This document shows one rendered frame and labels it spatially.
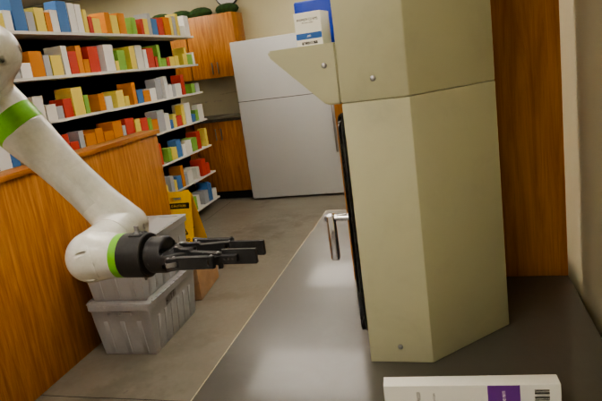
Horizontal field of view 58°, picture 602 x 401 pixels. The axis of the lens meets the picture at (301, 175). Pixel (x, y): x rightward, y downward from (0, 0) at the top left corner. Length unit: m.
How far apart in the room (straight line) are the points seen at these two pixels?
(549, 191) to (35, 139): 1.13
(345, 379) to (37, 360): 2.41
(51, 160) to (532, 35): 1.06
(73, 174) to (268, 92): 4.88
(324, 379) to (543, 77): 0.76
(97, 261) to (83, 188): 0.20
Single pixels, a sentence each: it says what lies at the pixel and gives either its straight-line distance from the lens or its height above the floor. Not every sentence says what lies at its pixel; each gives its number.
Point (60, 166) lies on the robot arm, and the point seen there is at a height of 1.33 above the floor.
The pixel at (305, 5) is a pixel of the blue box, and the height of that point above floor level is 1.59.
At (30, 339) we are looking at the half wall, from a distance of 3.19.
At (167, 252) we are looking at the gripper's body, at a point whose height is 1.15.
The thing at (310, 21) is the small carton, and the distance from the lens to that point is 1.00.
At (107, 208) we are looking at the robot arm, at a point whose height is 1.23.
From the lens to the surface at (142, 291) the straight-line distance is 3.16.
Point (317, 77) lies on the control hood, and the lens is 0.91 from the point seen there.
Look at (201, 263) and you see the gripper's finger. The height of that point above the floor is 1.14.
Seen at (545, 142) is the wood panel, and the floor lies 1.25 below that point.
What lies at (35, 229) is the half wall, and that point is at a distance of 3.18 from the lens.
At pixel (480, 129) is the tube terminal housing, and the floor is 1.33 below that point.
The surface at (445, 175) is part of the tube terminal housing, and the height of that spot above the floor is 1.27.
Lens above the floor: 1.48
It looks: 12 degrees down
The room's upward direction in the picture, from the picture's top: 8 degrees counter-clockwise
